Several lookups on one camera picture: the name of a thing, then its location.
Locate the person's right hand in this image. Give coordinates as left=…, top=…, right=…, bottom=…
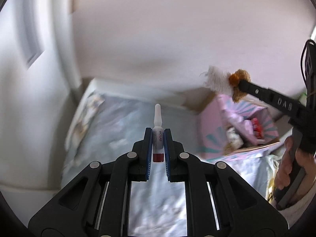
left=275, top=136, right=316, bottom=190

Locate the black cable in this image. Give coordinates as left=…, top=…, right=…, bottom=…
left=299, top=39, right=316, bottom=97

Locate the brown and white plush toy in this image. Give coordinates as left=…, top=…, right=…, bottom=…
left=201, top=65, right=251, bottom=103

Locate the printed pocket tissue packet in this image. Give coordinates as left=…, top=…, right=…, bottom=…
left=226, top=126, right=244, bottom=149

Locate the pink teal cardboard box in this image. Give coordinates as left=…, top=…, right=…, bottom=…
left=196, top=93, right=281, bottom=161

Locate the person's right forearm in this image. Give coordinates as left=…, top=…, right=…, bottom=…
left=279, top=175, right=316, bottom=219

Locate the yellow floral quilt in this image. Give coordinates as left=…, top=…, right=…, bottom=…
left=266, top=153, right=285, bottom=201

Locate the white tube with red cap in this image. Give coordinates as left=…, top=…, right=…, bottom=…
left=151, top=104, right=166, bottom=164

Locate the white door with recessed handle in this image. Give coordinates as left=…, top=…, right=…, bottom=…
left=0, top=0, right=82, bottom=190

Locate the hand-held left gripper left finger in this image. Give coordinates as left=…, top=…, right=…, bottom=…
left=28, top=128, right=152, bottom=237

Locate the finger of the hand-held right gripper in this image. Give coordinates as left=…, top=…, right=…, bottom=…
left=238, top=78, right=307, bottom=119

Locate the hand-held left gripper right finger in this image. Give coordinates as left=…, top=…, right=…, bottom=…
left=164, top=128, right=288, bottom=237

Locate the small red packet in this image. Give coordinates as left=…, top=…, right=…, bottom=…
left=250, top=118, right=264, bottom=139

